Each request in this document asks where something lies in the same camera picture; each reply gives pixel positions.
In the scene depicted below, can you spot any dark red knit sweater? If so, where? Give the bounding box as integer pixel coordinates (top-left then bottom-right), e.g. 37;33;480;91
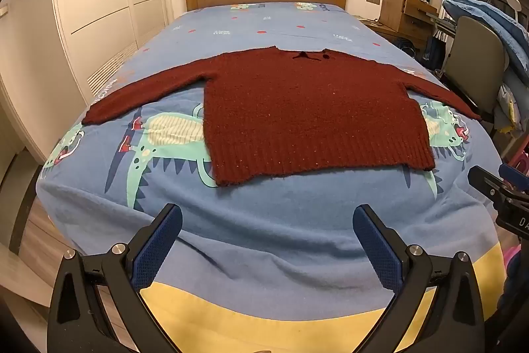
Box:
81;46;483;187

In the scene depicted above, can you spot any grey-green chair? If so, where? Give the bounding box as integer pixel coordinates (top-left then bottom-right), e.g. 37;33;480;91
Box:
440;16;511;126

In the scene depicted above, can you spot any black bag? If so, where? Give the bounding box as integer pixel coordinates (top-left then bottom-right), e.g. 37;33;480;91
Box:
422;32;447;68

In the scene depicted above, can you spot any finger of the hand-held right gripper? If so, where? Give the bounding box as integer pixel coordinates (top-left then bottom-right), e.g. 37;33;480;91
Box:
469;166;503;209
498;162;529;192

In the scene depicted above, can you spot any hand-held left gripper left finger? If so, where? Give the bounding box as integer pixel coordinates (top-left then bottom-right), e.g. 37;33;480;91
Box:
47;203;183;353

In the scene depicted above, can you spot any pink cloth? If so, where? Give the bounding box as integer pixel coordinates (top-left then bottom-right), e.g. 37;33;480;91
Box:
502;245;529;296

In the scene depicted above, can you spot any wooden cabinet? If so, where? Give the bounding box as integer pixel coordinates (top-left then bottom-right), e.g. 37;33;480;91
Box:
378;0;439;48

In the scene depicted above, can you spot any blue dinosaur print bedsheet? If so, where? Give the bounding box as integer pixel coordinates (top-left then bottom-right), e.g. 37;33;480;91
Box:
36;1;507;353

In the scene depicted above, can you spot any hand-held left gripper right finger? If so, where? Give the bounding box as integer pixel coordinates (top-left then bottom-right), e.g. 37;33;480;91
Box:
352;204;485;353

